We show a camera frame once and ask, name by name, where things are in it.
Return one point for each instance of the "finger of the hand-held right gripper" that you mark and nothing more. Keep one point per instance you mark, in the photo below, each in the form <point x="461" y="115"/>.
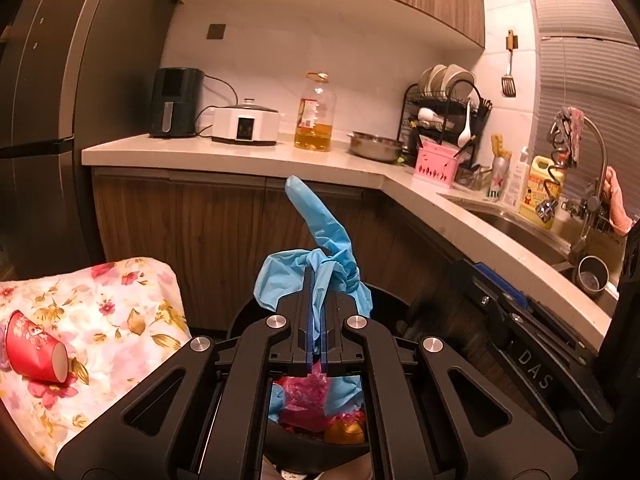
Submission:
<point x="485" y="300"/>
<point x="502" y="282"/>

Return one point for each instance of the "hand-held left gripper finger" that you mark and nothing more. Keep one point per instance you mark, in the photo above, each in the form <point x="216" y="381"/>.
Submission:
<point x="323" y="340"/>
<point x="312" y="330"/>

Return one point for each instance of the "pink plastic bag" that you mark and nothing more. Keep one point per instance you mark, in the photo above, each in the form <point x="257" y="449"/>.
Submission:
<point x="305" y="395"/>

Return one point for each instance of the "black trash bin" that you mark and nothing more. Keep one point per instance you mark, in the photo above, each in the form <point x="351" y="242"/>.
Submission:
<point x="250" y="315"/>

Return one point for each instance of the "red paper cup gold inside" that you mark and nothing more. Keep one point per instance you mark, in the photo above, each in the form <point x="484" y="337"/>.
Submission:
<point x="345" y="432"/>

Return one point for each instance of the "blue rubber glove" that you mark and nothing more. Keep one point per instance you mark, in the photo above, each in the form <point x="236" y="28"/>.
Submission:
<point x="325" y="220"/>

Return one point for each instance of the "steel sink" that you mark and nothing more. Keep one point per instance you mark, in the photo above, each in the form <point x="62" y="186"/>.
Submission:
<point x="520" y="230"/>

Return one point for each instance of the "steel cup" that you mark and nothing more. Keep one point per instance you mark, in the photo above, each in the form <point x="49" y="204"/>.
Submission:
<point x="592" y="275"/>

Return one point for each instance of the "white pump bottle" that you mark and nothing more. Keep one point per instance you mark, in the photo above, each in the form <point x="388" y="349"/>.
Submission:
<point x="515" y="185"/>

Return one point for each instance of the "drink can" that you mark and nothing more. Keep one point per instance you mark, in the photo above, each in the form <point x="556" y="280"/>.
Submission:
<point x="497" y="180"/>

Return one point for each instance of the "yellow detergent bottle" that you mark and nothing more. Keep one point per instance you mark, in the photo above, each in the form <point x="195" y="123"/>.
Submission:
<point x="537" y="185"/>

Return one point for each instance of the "pink utensil basket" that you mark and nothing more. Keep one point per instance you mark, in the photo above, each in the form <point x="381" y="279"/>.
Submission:
<point x="435" y="167"/>

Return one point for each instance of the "pink cloth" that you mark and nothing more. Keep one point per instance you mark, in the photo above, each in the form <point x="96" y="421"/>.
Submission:
<point x="617" y="200"/>

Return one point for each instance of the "white ladle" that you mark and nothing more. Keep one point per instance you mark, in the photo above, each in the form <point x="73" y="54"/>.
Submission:
<point x="465" y="132"/>

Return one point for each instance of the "wooden kitchen counter cabinet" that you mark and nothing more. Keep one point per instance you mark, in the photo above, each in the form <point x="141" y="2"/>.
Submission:
<point x="200" y="220"/>

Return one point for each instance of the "pink dishcloth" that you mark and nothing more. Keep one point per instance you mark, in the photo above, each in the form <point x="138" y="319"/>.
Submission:
<point x="572" y="132"/>

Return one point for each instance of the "steel kitchen faucet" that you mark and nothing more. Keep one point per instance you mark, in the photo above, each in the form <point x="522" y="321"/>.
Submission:
<point x="597" y="145"/>

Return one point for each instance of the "black dish rack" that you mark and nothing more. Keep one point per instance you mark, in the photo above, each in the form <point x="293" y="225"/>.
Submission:
<point x="440" y="110"/>

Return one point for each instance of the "steel bowl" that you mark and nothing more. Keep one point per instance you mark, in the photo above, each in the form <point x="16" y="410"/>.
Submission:
<point x="375" y="146"/>

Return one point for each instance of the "floral tablecloth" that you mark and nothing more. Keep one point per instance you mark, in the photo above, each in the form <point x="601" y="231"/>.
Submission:
<point x="125" y="310"/>

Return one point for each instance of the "cooking oil bottle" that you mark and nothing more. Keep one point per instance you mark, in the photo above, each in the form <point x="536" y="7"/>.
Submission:
<point x="314" y="135"/>

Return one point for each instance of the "hanging metal spatula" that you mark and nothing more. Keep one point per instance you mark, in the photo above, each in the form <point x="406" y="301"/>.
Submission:
<point x="509" y="85"/>

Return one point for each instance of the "white plate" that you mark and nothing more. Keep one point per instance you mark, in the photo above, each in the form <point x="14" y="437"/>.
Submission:
<point x="460" y="77"/>
<point x="431" y="79"/>

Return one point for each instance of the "white electric cooker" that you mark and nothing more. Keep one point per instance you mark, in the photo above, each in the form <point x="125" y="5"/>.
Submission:
<point x="245" y="125"/>

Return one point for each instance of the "black air fryer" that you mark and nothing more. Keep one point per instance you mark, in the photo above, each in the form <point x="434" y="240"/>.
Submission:
<point x="175" y="100"/>

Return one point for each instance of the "window blinds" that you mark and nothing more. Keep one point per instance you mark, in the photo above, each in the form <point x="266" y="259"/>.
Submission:
<point x="590" y="20"/>

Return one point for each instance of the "dark grey refrigerator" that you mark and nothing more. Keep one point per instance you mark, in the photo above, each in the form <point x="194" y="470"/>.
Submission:
<point x="40" y="110"/>

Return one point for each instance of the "dark wall socket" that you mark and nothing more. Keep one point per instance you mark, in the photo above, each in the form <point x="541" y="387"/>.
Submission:
<point x="216" y="32"/>

